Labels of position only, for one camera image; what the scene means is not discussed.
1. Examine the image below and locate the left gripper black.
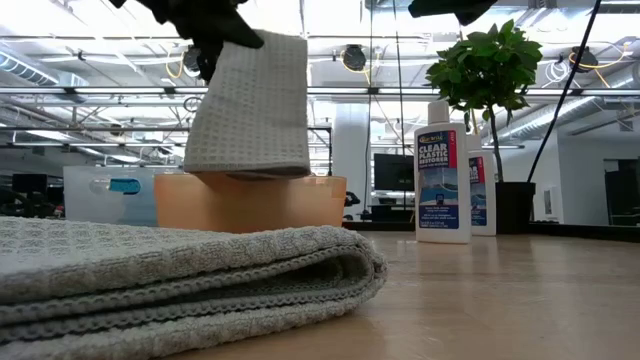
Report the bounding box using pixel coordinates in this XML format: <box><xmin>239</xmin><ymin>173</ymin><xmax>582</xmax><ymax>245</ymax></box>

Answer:
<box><xmin>109</xmin><ymin>0</ymin><xmax>265</xmax><ymax>84</ymax></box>

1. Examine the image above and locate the grey waffle weave towel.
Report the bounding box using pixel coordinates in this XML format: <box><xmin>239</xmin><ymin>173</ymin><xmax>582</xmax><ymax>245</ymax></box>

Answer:
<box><xmin>182</xmin><ymin>28</ymin><xmax>312</xmax><ymax>180</ymax></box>
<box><xmin>0</xmin><ymin>215</ymin><xmax>390</xmax><ymax>360</ymax></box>

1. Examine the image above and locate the bright blue sponge cloth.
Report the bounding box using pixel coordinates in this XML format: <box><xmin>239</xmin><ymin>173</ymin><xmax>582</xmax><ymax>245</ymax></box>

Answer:
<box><xmin>108</xmin><ymin>178</ymin><xmax>143</xmax><ymax>196</ymax></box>

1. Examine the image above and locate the white plastic restorer bottle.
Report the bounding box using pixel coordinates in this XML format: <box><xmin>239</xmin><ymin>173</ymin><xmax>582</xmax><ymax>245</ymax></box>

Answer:
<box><xmin>413</xmin><ymin>101</ymin><xmax>472</xmax><ymax>245</ymax></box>
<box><xmin>467</xmin><ymin>134</ymin><xmax>497</xmax><ymax>237</ymax></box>

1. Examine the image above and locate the potted green plant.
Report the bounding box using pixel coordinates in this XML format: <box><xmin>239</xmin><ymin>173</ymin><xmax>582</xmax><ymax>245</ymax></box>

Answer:
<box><xmin>424</xmin><ymin>19</ymin><xmax>544</xmax><ymax>235</ymax></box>

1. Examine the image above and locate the orange plastic bin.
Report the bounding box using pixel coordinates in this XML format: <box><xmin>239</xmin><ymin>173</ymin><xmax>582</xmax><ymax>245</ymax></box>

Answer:
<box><xmin>153</xmin><ymin>172</ymin><xmax>348</xmax><ymax>235</ymax></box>

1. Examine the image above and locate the black monitor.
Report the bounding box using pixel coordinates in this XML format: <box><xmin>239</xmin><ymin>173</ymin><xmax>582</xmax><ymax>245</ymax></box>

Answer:
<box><xmin>373</xmin><ymin>153</ymin><xmax>415</xmax><ymax>192</ymax></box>
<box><xmin>11</xmin><ymin>173</ymin><xmax>49</xmax><ymax>195</ymax></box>

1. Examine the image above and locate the small frosted plastic bin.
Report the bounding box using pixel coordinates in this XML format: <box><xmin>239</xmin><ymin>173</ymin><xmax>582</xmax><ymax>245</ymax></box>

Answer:
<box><xmin>63</xmin><ymin>165</ymin><xmax>161</xmax><ymax>227</ymax></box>

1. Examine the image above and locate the black ceiling cord reel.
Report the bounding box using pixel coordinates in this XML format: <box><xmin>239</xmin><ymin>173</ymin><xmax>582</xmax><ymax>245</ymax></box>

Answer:
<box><xmin>342</xmin><ymin>44</ymin><xmax>369</xmax><ymax>72</ymax></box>
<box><xmin>182</xmin><ymin>45</ymin><xmax>202</xmax><ymax>77</ymax></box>
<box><xmin>568</xmin><ymin>46</ymin><xmax>600</xmax><ymax>75</ymax></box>

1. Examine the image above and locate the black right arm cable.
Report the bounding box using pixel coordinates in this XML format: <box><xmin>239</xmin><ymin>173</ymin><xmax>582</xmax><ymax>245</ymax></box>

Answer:
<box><xmin>524</xmin><ymin>0</ymin><xmax>601</xmax><ymax>184</ymax></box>

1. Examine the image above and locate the black aluminium table frame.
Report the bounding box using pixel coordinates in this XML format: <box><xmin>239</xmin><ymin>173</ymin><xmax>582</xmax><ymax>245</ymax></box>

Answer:
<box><xmin>342</xmin><ymin>221</ymin><xmax>640</xmax><ymax>244</ymax></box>

